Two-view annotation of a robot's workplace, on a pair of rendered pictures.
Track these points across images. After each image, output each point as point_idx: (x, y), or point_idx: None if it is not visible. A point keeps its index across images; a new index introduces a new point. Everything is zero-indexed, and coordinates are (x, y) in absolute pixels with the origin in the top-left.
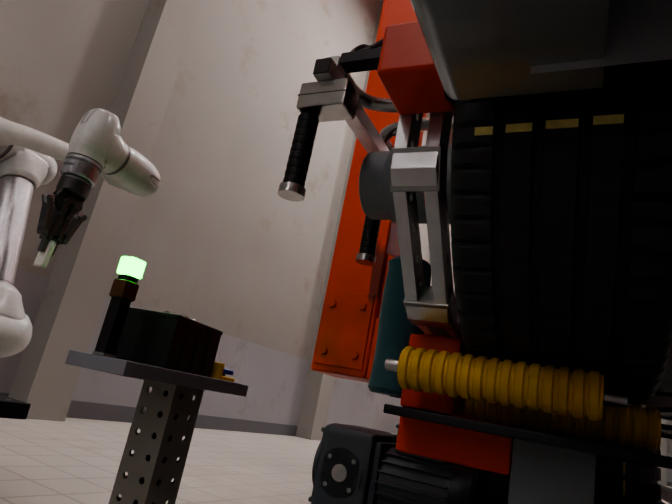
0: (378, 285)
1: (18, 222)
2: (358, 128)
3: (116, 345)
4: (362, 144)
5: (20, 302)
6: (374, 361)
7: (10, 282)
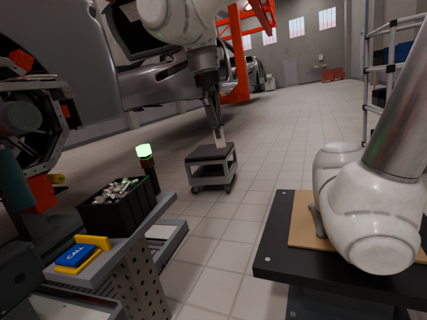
0: None
1: (410, 56)
2: (31, 89)
3: None
4: (18, 89)
5: (347, 192)
6: (31, 193)
7: (366, 163)
